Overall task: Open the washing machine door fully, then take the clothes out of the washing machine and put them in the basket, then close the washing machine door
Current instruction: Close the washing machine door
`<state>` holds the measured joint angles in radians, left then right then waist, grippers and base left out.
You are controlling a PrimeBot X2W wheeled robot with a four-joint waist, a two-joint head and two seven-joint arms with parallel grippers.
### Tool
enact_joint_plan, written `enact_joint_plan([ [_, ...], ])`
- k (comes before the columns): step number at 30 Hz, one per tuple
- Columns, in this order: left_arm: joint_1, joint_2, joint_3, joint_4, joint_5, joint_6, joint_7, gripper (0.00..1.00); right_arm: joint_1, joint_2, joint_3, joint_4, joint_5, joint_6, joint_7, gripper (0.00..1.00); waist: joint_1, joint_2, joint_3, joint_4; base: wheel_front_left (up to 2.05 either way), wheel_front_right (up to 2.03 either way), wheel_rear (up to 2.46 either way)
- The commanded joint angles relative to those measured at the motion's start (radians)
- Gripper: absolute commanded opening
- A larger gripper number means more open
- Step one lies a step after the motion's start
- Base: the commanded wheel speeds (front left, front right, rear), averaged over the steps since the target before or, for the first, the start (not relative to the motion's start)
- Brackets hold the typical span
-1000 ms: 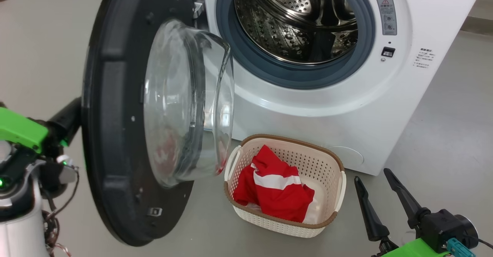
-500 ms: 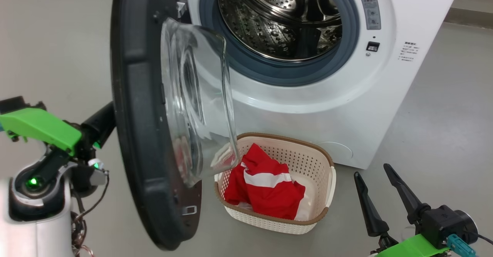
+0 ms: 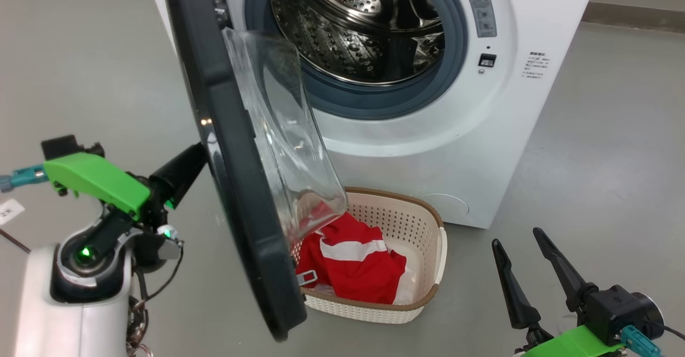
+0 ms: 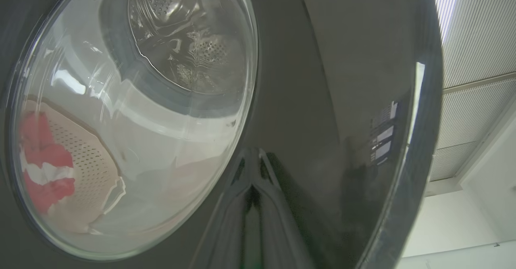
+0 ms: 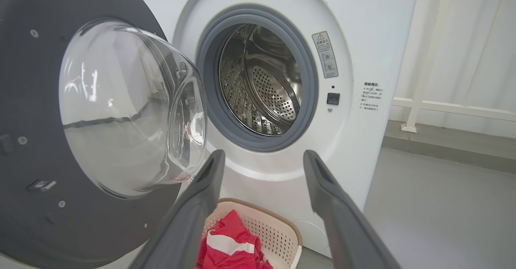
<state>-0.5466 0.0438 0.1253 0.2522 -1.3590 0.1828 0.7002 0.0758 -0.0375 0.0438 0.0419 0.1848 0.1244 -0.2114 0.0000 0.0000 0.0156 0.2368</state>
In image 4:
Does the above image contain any white front-load washing machine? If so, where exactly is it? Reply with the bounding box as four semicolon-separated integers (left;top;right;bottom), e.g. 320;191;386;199
12;0;258;257

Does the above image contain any cream laundry basket brown rim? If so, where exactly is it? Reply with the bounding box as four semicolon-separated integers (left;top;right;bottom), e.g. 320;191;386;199
18;100;126;234

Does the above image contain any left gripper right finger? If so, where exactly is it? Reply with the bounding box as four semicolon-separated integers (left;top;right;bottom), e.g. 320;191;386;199
256;185;315;269

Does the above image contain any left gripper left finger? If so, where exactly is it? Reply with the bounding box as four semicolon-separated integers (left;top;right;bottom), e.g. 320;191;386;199
193;185;255;269

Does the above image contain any red and white garment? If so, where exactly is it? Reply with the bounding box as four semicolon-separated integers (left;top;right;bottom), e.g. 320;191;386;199
18;112;77;215

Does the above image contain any perforated steel drum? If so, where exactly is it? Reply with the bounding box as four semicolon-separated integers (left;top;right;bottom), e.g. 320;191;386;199
128;0;247;96

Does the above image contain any black round glass washer door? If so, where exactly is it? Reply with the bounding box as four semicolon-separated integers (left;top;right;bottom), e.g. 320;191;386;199
0;0;444;269

